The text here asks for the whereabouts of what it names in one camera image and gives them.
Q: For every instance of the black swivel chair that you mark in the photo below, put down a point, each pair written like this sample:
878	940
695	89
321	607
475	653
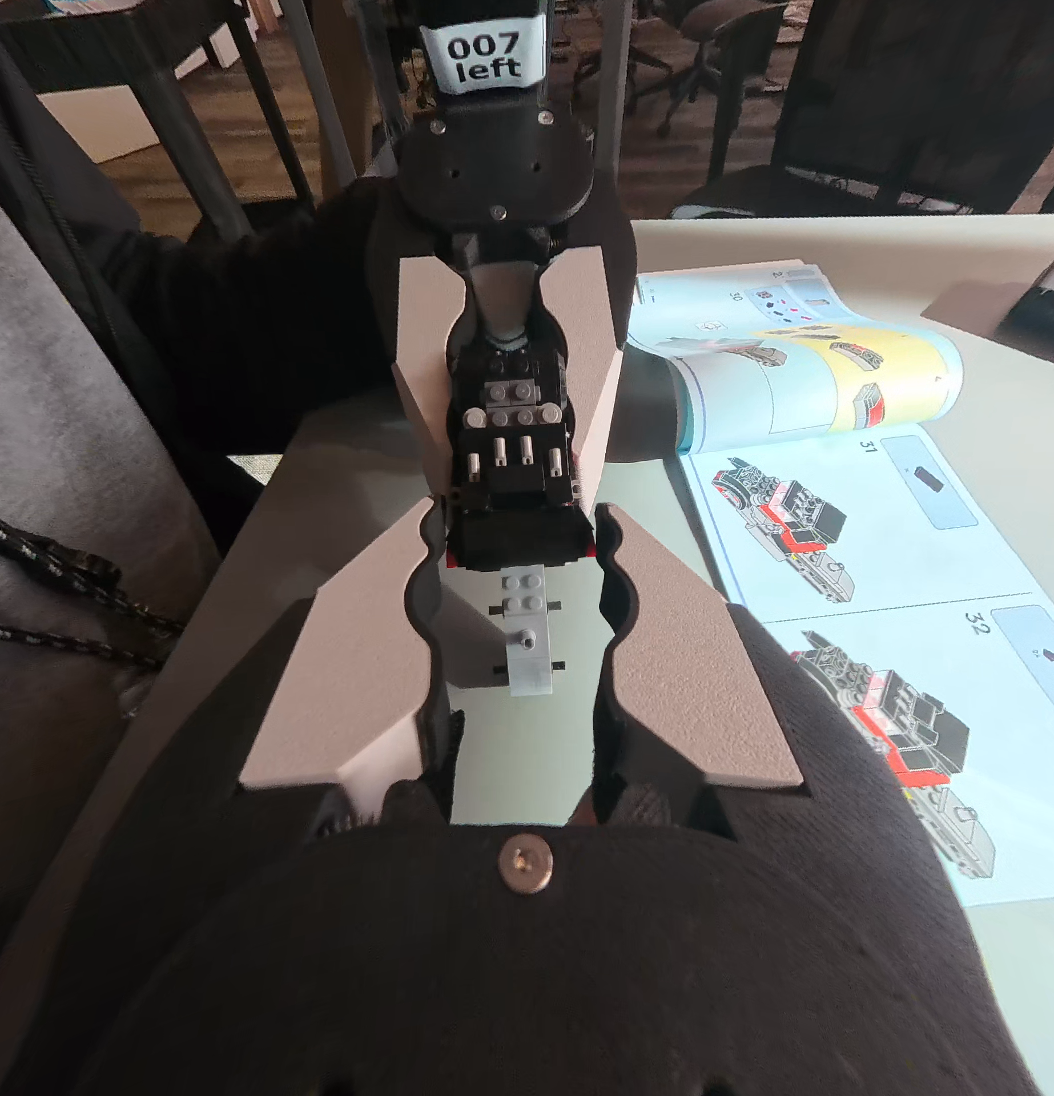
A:
715	26

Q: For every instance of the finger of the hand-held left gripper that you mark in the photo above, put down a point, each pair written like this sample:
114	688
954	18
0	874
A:
424	342
595	342

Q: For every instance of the toy brick truck model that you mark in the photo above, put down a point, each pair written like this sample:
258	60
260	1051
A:
510	479

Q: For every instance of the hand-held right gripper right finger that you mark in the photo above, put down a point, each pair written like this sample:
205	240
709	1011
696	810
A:
698	693

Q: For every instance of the person's left forearm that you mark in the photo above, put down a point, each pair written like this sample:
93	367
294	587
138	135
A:
253	317

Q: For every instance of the black mesh office chair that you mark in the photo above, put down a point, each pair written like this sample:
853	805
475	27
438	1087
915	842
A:
878	86

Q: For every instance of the light blue instruction booklet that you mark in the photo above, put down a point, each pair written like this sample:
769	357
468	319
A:
904	531

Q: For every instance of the black power bank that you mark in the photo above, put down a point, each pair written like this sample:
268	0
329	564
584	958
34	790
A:
1041	325

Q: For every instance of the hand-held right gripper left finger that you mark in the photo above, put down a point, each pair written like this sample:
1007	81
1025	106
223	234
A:
347	685

